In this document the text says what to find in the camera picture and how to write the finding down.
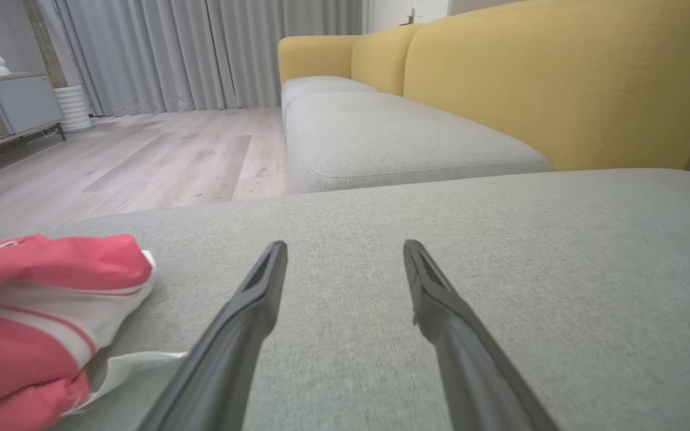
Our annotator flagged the grey pleated curtain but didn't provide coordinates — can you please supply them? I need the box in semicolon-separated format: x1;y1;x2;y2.
52;0;364;118

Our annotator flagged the white ribbed plant pot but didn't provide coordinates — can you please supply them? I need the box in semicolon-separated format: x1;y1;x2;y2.
54;84;95;134

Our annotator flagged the large grey sofa seat cushion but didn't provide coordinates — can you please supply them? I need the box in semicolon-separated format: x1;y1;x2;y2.
49;168;690;431

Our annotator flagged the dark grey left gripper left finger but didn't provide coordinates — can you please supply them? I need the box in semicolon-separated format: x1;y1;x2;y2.
138;241;289;431

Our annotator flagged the red and white shirt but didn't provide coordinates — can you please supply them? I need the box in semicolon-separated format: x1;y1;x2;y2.
0;233;189;431

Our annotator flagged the grey low cabinet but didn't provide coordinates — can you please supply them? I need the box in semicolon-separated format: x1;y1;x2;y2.
0;72;68;162

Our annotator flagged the small yellow sofa backrest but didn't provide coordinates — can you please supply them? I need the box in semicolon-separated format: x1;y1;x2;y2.
350;23;425;97

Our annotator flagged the large yellow sofa backrest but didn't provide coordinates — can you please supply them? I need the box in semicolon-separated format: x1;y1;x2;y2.
402;0;690;172

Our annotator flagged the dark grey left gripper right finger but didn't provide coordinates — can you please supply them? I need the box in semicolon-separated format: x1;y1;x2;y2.
403;239;561;431

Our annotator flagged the yellow sofa armrest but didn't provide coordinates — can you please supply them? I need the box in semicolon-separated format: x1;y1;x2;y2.
277;34;362;84

